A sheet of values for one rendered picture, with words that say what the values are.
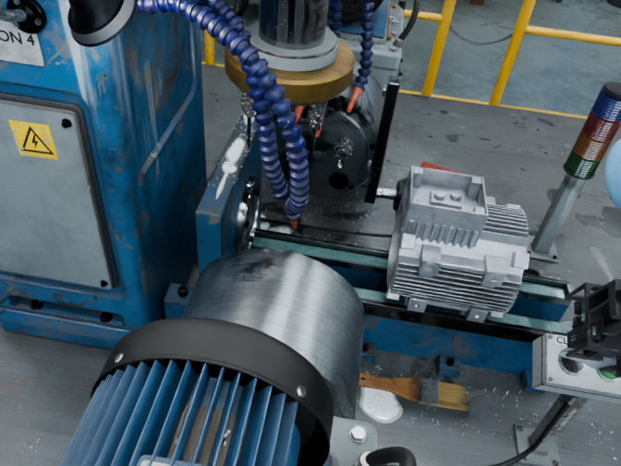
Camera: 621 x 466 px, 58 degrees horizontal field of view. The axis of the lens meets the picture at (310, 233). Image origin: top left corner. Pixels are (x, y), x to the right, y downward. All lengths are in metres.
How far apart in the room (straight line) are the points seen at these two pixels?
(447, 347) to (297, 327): 0.49
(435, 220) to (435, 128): 0.89
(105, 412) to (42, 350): 0.75
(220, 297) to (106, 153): 0.23
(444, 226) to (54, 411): 0.70
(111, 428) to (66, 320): 0.69
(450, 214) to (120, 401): 0.62
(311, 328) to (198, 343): 0.30
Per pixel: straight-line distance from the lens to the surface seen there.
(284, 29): 0.76
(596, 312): 0.66
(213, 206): 0.82
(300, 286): 0.69
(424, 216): 0.89
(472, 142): 1.74
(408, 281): 0.93
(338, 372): 0.67
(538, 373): 0.87
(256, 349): 0.39
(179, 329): 0.40
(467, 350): 1.10
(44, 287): 1.02
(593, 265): 1.46
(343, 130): 1.11
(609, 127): 1.23
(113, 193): 0.80
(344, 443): 0.59
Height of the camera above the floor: 1.68
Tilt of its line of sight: 42 degrees down
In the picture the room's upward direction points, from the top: 7 degrees clockwise
